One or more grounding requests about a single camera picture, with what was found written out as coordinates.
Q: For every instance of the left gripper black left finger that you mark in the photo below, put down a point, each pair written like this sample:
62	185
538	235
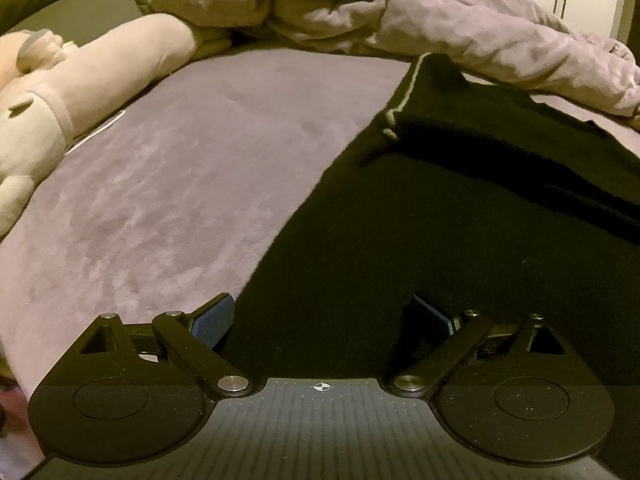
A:
123	393

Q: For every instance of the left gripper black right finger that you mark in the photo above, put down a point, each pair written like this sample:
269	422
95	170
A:
514	393

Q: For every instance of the black knit sweater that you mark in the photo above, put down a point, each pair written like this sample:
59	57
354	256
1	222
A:
471	197

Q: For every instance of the purple fleece bed sheet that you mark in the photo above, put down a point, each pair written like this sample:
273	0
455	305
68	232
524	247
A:
182	198

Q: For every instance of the long pink plush toy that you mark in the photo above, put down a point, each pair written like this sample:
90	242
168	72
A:
53	92

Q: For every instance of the purple crumpled duvet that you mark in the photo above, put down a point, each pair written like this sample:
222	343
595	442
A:
512	41

